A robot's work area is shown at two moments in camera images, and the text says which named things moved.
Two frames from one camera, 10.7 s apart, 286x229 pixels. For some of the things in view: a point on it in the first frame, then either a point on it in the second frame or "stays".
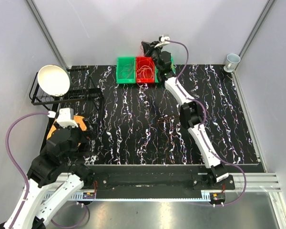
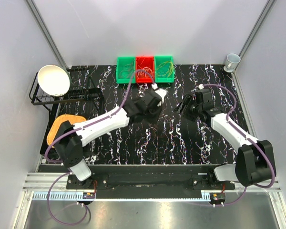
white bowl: [54, 80] stays
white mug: [232, 60] stays
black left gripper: [89, 134] -> [153, 120]
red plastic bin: [145, 70] stays
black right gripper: [146, 47] -> [188, 100]
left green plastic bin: [126, 70] stays
